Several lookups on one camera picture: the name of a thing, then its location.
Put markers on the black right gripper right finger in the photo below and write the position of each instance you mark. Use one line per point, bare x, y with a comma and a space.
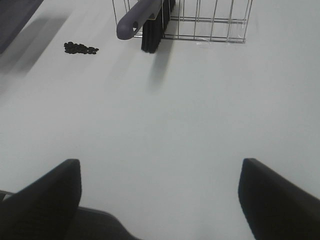
275, 208

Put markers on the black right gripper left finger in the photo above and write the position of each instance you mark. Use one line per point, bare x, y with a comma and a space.
45, 209

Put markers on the pile of coffee beans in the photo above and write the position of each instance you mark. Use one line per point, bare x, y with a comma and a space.
78, 48

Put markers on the grey hand brush black bristles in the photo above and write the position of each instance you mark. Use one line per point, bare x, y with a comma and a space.
150, 30

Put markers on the grey plastic dustpan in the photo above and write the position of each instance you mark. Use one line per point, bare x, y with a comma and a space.
14, 15

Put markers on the chrome wire dish rack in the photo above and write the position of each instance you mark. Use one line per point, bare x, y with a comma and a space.
221, 21

